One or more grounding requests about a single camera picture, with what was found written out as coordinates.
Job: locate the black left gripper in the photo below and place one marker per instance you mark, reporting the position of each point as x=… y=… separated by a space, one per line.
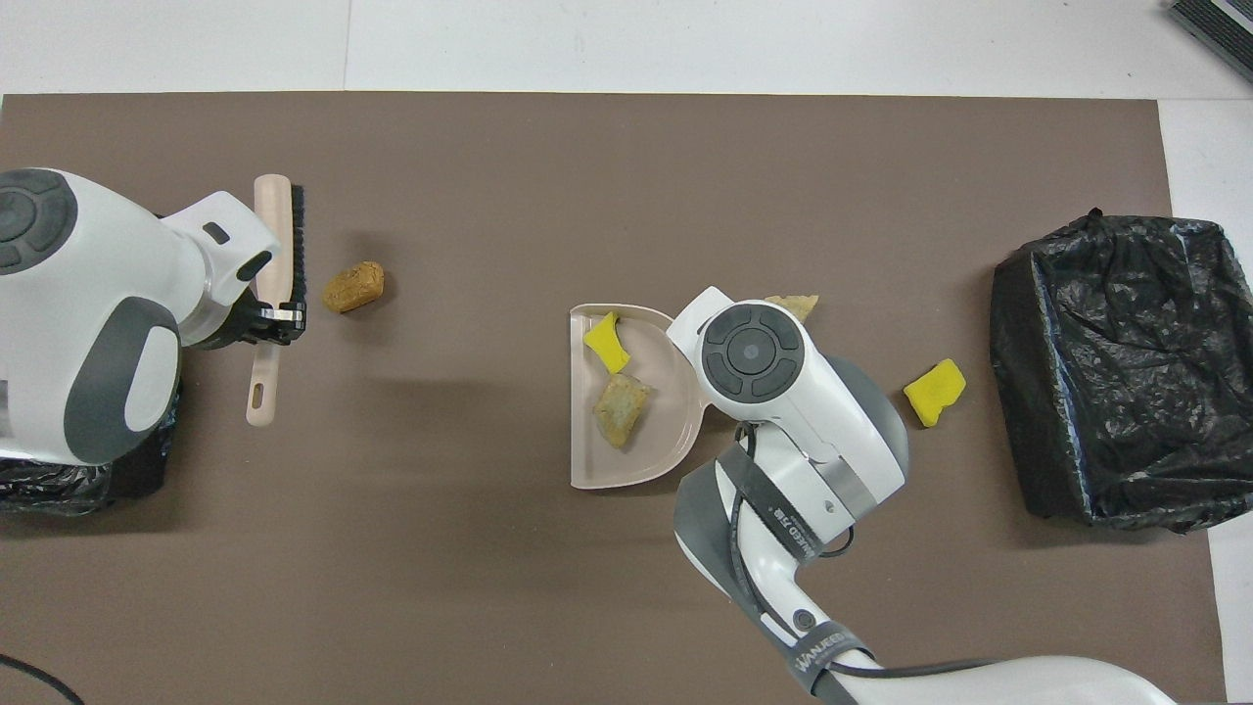
x=240 y=328

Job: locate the brown textured cylinder piece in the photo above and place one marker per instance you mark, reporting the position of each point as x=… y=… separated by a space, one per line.
x=353 y=287

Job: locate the beige hand brush black bristles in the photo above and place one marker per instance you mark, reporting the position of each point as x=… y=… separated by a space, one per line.
x=272 y=225

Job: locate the yellow sponge piece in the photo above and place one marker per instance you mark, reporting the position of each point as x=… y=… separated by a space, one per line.
x=934 y=392
x=607 y=343

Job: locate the beige bread chunk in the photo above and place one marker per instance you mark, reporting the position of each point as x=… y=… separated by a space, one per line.
x=621 y=411
x=798 y=305

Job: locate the beige plastic dustpan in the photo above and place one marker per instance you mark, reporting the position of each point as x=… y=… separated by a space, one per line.
x=626 y=460

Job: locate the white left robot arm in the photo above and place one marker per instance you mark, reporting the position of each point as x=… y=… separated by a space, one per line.
x=88 y=294

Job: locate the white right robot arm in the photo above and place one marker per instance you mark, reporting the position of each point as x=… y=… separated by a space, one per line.
x=773 y=392

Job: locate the black bag lined bin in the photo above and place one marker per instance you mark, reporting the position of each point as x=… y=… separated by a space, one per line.
x=49 y=490
x=1106 y=392

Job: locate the brown table mat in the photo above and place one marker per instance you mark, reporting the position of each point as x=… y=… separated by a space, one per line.
x=440 y=587

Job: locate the dark ribbed grille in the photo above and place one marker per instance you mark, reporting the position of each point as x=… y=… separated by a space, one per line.
x=1219 y=24

